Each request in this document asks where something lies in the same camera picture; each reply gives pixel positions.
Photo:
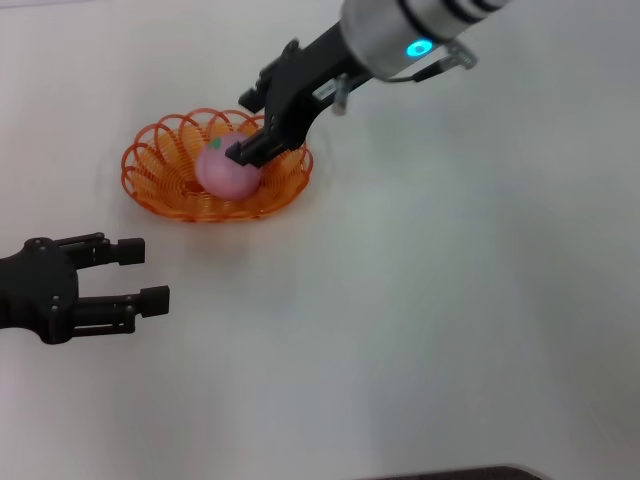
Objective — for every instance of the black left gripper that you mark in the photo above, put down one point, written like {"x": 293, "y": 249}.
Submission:
{"x": 35, "y": 290}

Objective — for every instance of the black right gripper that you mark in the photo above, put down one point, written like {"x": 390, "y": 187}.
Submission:
{"x": 300, "y": 90}

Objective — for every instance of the pink toy peach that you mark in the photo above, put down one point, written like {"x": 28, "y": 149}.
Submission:
{"x": 225, "y": 177}

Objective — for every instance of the orange plastic woven basket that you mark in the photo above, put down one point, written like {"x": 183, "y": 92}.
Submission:
{"x": 280, "y": 185}

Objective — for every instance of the dark robot base cover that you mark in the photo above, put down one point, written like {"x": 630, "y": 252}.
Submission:
{"x": 450, "y": 475}

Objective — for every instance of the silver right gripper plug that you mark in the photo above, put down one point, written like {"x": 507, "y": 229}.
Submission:
{"x": 341, "y": 95}

